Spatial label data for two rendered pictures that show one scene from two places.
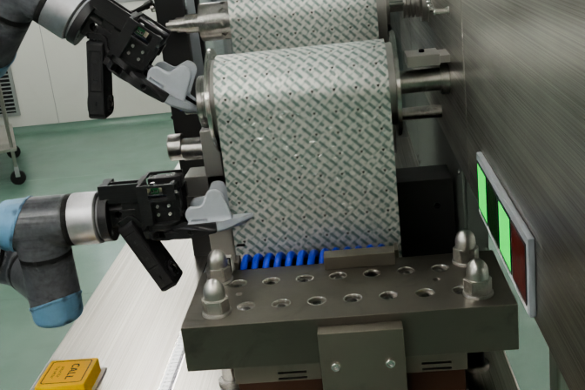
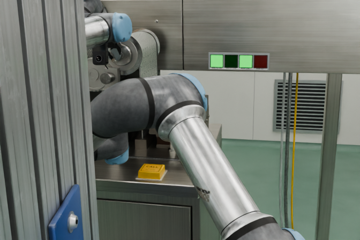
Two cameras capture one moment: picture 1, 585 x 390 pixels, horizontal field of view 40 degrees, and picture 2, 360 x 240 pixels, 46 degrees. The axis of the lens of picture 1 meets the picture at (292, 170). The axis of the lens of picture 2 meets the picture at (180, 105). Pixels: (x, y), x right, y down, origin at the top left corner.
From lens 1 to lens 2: 1.75 m
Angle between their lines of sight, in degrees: 80
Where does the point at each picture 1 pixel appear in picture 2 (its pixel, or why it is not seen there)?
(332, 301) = not seen: hidden behind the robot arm
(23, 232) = not seen: hidden behind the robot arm
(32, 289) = (125, 142)
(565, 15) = (295, 5)
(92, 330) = (101, 173)
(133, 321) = (102, 165)
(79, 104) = not seen: outside the picture
